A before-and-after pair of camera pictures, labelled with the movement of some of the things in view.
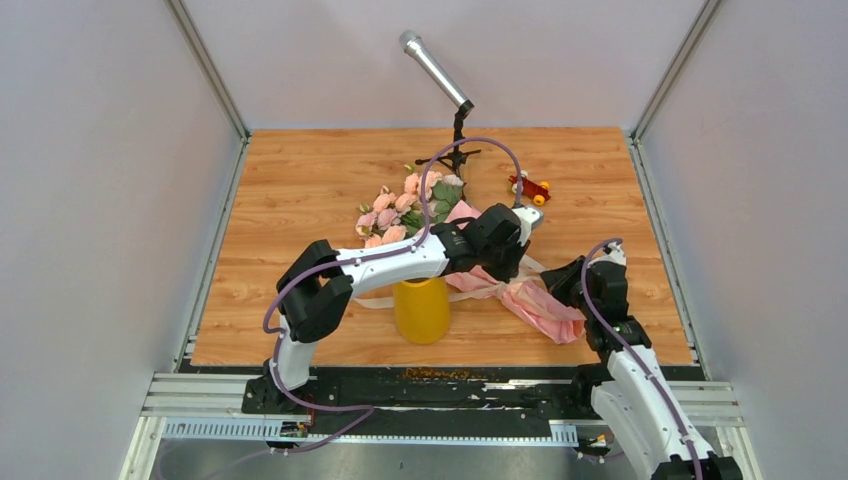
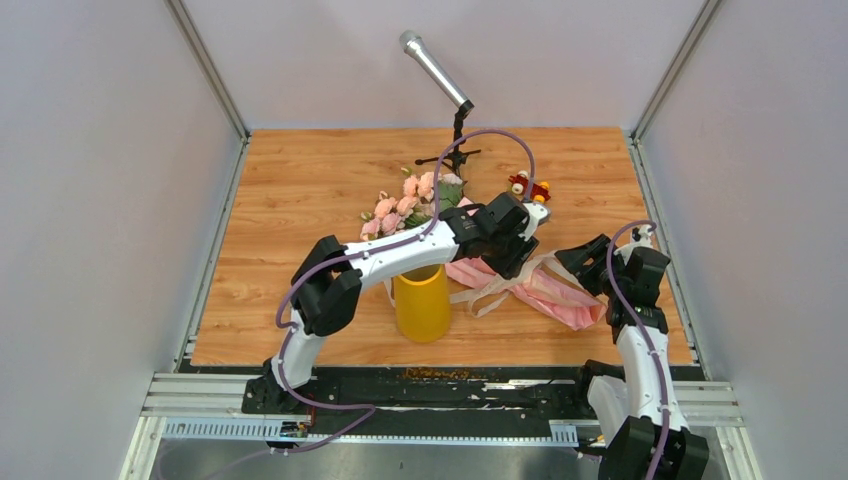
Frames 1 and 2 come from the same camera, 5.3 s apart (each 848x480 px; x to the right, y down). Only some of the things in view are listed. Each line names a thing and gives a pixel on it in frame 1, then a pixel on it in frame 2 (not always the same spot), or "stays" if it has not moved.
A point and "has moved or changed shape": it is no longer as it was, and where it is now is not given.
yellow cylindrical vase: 422,310 stays
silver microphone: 414,44 stays
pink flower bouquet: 415,207 has moved or changed shape
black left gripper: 501,275 stays
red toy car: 532,188 stays
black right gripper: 556,280 to 594,249
